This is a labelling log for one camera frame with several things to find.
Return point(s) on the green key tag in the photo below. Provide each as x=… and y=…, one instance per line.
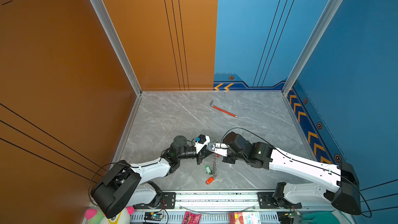
x=208, y=170

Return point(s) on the aluminium front rail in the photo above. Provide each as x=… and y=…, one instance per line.
x=233, y=200

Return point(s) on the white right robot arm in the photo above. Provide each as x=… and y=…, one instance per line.
x=336, y=185

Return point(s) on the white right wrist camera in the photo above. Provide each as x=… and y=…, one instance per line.
x=218, y=148

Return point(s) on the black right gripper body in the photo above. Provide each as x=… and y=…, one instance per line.
x=230, y=156

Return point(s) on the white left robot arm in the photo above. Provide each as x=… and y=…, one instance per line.
x=132, y=184

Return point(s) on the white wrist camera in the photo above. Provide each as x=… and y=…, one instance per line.
x=218, y=148
x=200, y=142

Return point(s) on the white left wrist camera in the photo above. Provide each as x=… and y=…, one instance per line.
x=200, y=142

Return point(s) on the aluminium corner post right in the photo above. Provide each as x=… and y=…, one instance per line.
x=326, y=17

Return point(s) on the green circuit board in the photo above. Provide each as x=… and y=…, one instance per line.
x=153, y=217

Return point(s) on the red white box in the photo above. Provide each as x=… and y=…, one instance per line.
x=244, y=218

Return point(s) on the red handled hex key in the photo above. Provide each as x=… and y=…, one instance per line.
x=212, y=104

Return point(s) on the aluminium corner post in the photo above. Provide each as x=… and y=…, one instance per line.
x=326, y=17
x=108, y=26

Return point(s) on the green cloth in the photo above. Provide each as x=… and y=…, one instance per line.
x=319, y=218

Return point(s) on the metal keyring with chain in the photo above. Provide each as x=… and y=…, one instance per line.
x=214, y=161

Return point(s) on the pink snack packet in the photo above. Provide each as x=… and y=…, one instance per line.
x=191, y=218

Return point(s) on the red key tag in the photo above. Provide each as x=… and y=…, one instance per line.
x=210, y=180

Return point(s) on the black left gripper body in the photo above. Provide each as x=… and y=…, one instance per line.
x=199, y=157

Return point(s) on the aluminium corner post left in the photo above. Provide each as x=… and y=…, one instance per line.
x=108, y=26

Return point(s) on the pink green plush toy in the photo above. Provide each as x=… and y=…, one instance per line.
x=94, y=216

